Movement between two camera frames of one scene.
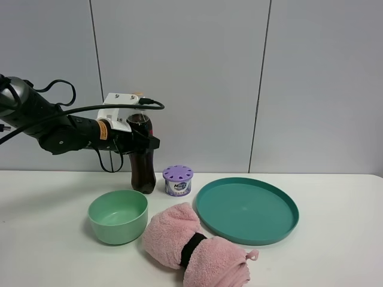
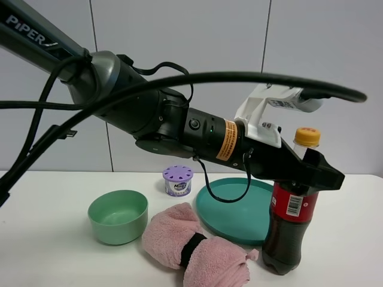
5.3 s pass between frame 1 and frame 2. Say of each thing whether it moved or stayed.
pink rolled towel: stayed
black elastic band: stayed
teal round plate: stayed
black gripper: moved
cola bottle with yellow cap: moved
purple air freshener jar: stayed
